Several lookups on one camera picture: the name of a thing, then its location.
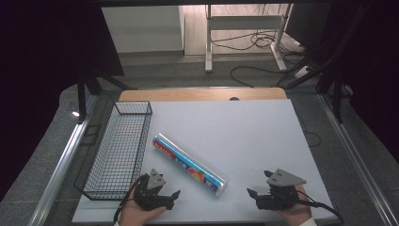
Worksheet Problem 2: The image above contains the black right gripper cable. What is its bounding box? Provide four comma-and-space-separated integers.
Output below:
295, 189, 345, 223

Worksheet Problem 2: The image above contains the white table mat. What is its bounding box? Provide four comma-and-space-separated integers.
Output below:
72, 98, 342, 225

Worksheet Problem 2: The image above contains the thin black cable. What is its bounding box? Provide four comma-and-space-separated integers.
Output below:
300, 117, 322, 148

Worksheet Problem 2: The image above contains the wooden table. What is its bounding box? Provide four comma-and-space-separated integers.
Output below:
119, 87, 288, 103

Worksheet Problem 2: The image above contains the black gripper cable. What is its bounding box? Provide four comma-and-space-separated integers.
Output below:
113, 174, 149, 224
295, 189, 345, 223

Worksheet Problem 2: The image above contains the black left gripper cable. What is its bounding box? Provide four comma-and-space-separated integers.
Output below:
113, 174, 149, 224

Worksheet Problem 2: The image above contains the white metal desk frame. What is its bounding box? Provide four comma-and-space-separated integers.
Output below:
204, 3, 295, 74

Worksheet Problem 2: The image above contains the white power strip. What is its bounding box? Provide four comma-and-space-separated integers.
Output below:
294, 65, 311, 80

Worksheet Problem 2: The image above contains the person's right hand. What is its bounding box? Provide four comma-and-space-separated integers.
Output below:
275, 184, 313, 226

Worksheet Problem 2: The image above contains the person's left hand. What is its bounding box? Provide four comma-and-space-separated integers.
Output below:
118, 178, 168, 226

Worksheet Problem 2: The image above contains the plastic wrap roll blue box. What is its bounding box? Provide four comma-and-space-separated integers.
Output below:
152, 133, 228, 198

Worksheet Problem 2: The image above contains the black metal stand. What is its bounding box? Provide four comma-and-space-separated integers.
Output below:
75, 66, 138, 124
275, 4, 368, 124

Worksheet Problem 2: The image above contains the dark curtain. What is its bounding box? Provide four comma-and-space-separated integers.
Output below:
319, 0, 399, 158
0, 0, 125, 202

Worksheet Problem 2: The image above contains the black looped floor cable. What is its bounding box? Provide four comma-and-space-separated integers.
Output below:
230, 65, 284, 89

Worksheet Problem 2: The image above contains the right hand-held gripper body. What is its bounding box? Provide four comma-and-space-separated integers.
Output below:
255, 169, 308, 211

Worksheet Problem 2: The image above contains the white cabinet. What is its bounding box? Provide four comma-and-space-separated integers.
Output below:
101, 5, 185, 54

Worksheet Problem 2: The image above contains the black wire basket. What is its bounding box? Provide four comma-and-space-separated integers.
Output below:
73, 101, 153, 202

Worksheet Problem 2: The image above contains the aluminium rail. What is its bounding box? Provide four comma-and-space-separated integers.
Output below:
25, 93, 99, 226
317, 93, 399, 226

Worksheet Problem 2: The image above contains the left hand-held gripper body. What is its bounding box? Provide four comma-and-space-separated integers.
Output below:
134, 169, 175, 212

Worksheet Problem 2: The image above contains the black floor cable bundle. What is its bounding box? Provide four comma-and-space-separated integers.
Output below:
210, 29, 303, 53

